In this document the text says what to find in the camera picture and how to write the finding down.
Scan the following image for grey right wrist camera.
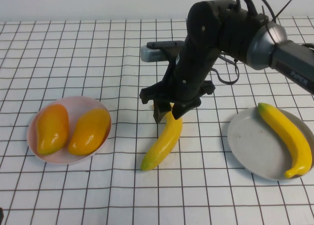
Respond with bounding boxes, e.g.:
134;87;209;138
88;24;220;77
140;40;185;63

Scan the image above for orange blushed mango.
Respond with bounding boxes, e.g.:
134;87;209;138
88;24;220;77
36;104;69;156

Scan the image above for thin right camera cable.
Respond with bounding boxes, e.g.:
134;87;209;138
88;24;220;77
212;52;240;84

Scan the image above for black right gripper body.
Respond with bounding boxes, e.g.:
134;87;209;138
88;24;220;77
139;42;216;105

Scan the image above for pink round plate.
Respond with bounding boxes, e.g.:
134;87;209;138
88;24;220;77
26;96;112;165

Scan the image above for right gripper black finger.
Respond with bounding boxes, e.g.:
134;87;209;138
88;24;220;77
153;101;173;124
171;99;202;120

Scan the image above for white checked tablecloth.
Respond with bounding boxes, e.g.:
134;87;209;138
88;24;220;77
0;16;314;225

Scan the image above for grey round plate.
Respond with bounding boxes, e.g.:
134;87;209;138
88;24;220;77
227;106;314;181

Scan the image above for yellow mango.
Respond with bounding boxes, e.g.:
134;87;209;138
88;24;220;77
67;108;110;156

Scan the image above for black zip tie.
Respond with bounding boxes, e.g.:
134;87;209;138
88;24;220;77
261;0;296;48

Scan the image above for yellow banana green tip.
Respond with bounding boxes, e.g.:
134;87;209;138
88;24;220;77
140;104;183;171
257;102;313;179

